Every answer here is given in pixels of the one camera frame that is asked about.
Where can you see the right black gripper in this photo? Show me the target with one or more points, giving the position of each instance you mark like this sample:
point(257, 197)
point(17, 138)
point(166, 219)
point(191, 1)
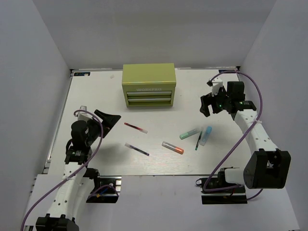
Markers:
point(207, 100)

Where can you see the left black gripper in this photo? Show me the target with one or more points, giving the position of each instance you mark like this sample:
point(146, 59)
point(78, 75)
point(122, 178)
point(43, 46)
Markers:
point(110, 123)

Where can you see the purple pen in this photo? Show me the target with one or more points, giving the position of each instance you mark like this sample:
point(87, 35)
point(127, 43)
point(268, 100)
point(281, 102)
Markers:
point(136, 149)

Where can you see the red pen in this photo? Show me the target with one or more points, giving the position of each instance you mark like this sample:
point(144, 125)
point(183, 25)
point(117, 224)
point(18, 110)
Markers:
point(136, 127)

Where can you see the green pen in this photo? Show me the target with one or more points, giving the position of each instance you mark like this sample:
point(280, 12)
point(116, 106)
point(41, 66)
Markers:
point(198, 141)

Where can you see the orange grey glue stick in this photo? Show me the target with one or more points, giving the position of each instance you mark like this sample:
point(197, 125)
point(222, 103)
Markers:
point(172, 147)

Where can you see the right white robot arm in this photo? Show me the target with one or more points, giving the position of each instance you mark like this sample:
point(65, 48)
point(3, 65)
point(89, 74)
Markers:
point(268, 166)

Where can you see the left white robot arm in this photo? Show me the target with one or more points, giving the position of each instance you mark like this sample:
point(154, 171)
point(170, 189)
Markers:
point(78, 179)

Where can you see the left blue label sticker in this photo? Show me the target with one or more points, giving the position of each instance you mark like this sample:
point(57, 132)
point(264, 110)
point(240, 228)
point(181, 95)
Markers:
point(81, 74)

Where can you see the green metal drawer cabinet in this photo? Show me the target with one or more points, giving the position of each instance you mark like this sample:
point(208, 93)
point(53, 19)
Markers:
point(149, 84)

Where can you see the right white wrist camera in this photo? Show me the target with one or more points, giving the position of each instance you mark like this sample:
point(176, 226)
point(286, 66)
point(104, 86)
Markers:
point(216, 84)

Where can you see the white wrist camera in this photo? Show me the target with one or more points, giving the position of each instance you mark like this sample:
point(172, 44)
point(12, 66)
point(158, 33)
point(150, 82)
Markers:
point(216, 84)
point(83, 115)

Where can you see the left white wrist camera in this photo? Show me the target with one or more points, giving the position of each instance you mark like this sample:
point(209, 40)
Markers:
point(83, 115)

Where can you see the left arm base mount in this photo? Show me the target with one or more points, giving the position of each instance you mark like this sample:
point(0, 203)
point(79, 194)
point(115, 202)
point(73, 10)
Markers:
point(106, 190)

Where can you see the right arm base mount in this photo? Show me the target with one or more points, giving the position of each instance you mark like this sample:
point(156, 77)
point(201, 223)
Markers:
point(224, 197)

